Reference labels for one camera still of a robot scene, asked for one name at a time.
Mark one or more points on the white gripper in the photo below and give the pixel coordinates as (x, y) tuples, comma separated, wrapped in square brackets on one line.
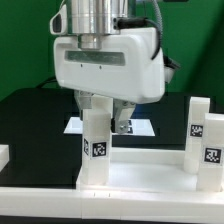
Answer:
[(129, 67)]

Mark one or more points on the white desk top tray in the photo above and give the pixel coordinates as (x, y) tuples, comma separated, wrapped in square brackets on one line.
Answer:
[(145, 170)]

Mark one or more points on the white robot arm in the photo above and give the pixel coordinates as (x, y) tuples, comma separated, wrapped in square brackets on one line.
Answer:
[(91, 20)]

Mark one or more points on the white fiducial marker sheet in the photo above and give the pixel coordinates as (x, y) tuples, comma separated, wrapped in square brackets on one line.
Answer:
[(137, 127)]

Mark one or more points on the white left fence block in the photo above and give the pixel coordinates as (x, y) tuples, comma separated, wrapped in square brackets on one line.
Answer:
[(4, 156)]

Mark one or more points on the white front fence bar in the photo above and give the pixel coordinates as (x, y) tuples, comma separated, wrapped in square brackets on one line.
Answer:
[(188, 207)]

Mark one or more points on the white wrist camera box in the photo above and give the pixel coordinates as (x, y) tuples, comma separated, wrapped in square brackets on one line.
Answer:
[(59, 22)]

